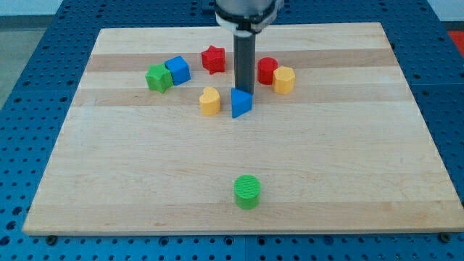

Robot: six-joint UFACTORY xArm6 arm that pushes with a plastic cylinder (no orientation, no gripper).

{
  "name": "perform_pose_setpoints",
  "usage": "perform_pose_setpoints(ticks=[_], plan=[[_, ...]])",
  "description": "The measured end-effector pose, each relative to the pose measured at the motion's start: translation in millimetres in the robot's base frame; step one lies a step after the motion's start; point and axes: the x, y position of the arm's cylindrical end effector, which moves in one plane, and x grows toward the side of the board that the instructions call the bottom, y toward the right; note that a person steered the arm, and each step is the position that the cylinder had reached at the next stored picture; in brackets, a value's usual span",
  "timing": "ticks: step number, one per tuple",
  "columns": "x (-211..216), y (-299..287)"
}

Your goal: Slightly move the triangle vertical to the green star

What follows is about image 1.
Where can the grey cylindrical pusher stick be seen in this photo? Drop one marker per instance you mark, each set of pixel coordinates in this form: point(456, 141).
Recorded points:
point(244, 61)

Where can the blue triangle block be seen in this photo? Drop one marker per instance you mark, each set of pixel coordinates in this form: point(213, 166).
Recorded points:
point(241, 102)

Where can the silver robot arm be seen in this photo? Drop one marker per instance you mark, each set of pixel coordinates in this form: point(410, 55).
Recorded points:
point(245, 19)

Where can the red star block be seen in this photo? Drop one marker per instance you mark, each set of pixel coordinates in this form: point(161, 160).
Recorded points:
point(213, 60)

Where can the green star block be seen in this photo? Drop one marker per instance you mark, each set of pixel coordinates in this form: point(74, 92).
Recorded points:
point(159, 78)

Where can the red cylinder block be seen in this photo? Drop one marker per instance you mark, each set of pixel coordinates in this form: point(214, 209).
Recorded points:
point(266, 67)

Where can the yellow octagon block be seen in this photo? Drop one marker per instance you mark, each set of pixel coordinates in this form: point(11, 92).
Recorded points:
point(283, 80)

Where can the blue cube block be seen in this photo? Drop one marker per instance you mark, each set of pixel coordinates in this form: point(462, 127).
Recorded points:
point(179, 69)

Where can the yellow heart block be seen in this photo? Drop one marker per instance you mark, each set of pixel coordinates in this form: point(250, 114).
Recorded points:
point(210, 103)

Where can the wooden board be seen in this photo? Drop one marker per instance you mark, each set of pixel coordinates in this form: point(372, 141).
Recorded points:
point(347, 151)

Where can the green cylinder block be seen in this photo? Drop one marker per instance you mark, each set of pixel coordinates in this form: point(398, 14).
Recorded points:
point(247, 190)

